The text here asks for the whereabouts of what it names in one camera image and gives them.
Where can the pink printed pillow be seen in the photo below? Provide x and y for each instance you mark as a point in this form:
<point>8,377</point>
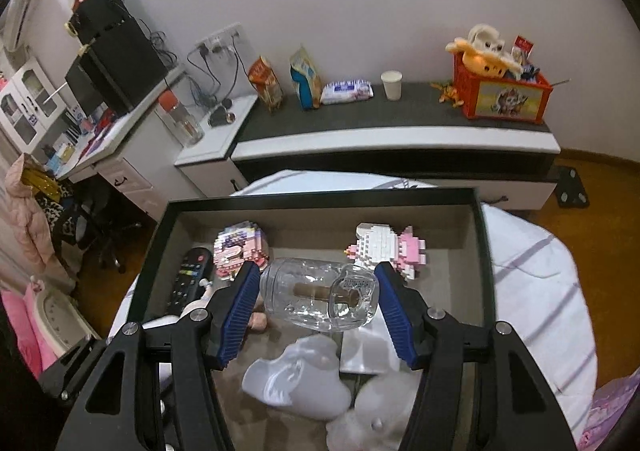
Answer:
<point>610,411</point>

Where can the large black speaker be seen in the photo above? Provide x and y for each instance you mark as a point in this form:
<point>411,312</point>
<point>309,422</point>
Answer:
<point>125,66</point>

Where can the black office chair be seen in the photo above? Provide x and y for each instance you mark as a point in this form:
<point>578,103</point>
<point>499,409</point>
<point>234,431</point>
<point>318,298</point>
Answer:
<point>95,226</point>

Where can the white desk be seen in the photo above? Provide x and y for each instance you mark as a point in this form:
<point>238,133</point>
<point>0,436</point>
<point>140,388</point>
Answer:
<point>130,171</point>

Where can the cream bed footboard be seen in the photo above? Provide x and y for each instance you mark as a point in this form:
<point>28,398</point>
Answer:
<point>55,316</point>

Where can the yellow white plush toy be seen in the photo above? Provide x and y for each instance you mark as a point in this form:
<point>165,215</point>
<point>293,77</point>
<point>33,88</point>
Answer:
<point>482,53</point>

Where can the white charger adapter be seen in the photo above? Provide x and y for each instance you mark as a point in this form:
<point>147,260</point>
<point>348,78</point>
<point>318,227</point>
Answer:
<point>365,346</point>

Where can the white nightstand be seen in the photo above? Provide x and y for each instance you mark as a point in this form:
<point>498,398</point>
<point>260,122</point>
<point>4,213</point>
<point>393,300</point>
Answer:
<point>215,151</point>

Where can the white glass-door cabinet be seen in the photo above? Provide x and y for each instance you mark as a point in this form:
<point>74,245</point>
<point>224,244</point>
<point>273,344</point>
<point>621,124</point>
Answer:
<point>25,106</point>

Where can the black white TV cabinet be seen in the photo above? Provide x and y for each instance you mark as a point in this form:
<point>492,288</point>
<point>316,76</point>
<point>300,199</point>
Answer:
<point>400,141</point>

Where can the pink storage box black rim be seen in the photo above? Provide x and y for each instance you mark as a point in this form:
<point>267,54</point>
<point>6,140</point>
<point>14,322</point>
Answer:
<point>320,236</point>

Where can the small black round object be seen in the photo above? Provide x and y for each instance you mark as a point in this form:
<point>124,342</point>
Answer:
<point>221,116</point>

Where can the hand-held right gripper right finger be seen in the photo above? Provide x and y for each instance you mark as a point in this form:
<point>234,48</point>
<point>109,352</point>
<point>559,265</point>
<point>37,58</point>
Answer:
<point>395,313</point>

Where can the white paper cup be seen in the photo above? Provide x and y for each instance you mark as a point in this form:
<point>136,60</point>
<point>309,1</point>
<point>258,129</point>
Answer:
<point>392,86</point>

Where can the white round-headed toy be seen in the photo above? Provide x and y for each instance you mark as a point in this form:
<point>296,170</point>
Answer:
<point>380,406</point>

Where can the pink padded jacket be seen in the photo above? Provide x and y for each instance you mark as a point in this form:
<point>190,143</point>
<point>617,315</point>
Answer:
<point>22,216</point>

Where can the black remote control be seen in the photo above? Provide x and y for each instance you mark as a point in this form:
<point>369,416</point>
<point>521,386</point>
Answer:
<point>187,276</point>

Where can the white air conditioner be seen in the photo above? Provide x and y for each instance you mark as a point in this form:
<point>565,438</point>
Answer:
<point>20,11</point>

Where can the white wall socket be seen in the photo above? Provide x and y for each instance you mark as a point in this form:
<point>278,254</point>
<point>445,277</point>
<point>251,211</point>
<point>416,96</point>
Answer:
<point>217,38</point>

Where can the black stand foot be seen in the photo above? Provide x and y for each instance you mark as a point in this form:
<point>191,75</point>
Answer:
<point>571,186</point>

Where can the small black speaker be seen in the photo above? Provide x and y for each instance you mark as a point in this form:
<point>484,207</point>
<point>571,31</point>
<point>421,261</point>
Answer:
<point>97,11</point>

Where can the clear bottle orange lid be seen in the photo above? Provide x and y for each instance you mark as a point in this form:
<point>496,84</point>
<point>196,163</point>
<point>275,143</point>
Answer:
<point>182,118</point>

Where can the orange toy dinosaur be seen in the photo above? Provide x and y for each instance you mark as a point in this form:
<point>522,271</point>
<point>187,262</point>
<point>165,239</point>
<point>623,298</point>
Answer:
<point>450,93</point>

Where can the wet wipes packet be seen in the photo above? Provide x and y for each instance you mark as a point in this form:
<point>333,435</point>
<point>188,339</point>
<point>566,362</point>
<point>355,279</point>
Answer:
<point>346,91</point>

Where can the pink cloth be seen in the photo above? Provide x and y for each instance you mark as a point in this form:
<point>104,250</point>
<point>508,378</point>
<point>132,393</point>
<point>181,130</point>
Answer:
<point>20,326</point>

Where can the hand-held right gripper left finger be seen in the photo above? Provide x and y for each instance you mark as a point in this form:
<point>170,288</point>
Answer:
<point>240,313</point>

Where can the black monitor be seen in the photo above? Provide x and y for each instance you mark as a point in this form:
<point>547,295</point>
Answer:
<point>85,86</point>

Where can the orange snack bag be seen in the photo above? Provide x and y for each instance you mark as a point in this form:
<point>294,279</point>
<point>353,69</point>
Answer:
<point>265,83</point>

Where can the clear glass bottle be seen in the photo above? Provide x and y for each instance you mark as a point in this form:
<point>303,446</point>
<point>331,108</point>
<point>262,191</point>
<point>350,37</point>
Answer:
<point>295,291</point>

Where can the white curved plastic holder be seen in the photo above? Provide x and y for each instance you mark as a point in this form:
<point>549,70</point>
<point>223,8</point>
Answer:
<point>300,381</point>

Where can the blue yellow snack bag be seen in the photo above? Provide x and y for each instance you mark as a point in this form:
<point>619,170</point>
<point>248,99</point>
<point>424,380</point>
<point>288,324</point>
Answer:
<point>306,81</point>

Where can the white pink building block figure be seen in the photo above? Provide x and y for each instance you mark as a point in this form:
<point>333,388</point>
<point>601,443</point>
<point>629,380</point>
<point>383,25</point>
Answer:
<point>385,246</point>

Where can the red toy crate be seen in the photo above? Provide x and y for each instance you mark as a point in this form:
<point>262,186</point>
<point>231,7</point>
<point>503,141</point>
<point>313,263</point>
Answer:
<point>505,101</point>

